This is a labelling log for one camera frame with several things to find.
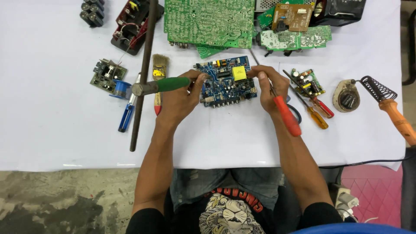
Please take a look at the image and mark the black handled scissors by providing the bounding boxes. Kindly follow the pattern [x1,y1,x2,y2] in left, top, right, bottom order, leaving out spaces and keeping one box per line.
[285,95,303,125]

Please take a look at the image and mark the brown circuit board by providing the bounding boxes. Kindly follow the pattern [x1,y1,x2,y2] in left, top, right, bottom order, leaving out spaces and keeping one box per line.
[271,3,314,33]

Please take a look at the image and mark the person's right hand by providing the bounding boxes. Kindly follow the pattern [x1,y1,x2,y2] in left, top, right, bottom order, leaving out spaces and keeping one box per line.
[247,65,290,114]

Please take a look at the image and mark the cluster of black capacitors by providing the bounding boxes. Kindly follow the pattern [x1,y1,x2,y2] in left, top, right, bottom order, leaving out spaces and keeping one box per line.
[79,0,105,28]

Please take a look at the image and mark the blue plastic chair rim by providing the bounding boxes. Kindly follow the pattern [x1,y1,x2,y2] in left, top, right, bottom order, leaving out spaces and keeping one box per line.
[289,222,416,234]

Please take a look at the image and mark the person's left hand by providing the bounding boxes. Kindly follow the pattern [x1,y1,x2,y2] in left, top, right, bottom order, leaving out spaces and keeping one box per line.
[156,69,209,127]

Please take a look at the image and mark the large red handled screwdriver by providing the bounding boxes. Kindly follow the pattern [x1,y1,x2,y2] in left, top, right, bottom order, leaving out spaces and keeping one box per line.
[250,49,302,137]

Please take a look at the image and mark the pink patterned mat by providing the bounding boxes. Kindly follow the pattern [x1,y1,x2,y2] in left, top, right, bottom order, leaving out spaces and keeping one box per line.
[341,165,404,229]

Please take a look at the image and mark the black electronic box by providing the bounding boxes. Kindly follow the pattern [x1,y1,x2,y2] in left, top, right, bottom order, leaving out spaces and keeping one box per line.
[310,0,367,27]

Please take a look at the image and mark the red and black transformer unit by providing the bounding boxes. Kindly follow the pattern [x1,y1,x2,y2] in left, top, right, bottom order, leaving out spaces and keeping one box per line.
[110,0,165,56]

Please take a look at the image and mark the paintbrush with red handle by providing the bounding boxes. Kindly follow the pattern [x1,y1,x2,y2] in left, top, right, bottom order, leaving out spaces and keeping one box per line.
[152,54,170,116]

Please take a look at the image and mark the blue solder wire spool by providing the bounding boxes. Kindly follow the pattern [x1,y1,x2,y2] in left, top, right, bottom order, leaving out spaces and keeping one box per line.
[109,79,132,100]

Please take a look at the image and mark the blue desoldering pump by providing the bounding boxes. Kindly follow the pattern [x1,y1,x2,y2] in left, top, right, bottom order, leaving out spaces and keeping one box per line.
[118,73,142,133]

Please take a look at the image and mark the wooden handled soldering iron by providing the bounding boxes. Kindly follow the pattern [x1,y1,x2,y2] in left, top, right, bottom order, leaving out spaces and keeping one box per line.
[378,99,416,147]

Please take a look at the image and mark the orange handled screwdriver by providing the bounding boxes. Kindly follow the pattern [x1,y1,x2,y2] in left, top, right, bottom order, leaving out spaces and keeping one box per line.
[289,84,329,130]

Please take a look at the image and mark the person's blue jeans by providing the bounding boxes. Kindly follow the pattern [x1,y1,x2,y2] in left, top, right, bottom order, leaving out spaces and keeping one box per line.
[169,167,286,212]

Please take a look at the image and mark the black power cable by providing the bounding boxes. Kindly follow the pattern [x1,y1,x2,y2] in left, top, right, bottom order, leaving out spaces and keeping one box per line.
[319,155,407,170]

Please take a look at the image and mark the metal perforated casing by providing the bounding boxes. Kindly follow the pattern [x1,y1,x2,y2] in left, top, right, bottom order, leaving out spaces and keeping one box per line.
[254,0,313,12]

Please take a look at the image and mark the soldering iron stand with coil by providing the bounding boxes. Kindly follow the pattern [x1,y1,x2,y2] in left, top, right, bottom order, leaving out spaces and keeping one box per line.
[332,75,398,113]

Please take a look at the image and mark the blue circuit board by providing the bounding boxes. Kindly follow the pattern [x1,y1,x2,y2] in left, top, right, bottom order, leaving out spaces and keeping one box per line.
[193,55,258,109]

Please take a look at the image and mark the person's black printed shirt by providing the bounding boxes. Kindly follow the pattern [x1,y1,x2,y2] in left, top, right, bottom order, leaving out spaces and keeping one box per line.
[125,186,344,234]

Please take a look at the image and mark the green board with heat sink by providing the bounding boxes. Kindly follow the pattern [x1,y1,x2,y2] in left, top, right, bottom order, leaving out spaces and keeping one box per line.
[90,58,128,94]

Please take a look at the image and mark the large green circuit board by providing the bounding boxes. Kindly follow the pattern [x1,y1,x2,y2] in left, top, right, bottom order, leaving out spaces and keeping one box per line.
[163,0,256,49]

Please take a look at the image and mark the green board under brown board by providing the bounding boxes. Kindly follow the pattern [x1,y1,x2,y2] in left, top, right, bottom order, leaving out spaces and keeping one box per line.
[256,6,277,30]

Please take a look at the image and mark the power strip with white adapters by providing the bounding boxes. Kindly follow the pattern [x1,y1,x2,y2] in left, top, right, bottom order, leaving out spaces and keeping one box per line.
[331,183,362,223]

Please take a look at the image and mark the white table cover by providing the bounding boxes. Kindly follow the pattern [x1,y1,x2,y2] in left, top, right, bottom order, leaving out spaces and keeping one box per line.
[0,0,406,172]

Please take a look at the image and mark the small red handled screwdriver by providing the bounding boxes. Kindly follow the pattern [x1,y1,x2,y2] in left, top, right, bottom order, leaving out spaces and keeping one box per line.
[282,69,335,119]

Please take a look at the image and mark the green handled metal tool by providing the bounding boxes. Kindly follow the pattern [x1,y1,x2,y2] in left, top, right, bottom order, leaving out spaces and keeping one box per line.
[131,77,191,97]

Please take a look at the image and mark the small green power supply board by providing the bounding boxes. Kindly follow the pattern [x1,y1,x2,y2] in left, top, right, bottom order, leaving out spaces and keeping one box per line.
[290,68,326,98]

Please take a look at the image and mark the long green circuit board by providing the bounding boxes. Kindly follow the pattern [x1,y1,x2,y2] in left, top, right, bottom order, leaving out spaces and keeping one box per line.
[256,25,333,57]

